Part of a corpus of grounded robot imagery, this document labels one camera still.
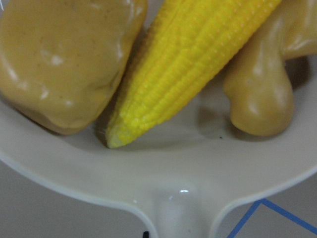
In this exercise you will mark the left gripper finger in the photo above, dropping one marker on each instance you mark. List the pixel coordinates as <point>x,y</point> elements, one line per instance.
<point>146,234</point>

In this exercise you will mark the beige plastic dustpan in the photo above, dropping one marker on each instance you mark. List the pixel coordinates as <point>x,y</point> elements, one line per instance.
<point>182,177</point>

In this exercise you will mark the tan toy ginger root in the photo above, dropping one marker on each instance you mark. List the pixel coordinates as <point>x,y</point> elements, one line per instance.
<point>256,82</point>

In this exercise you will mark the brown toy potato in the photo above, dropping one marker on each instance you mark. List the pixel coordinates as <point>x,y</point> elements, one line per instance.
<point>61,61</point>

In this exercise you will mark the yellow toy corn cob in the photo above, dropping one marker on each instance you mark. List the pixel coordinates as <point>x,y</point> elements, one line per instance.
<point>186,45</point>

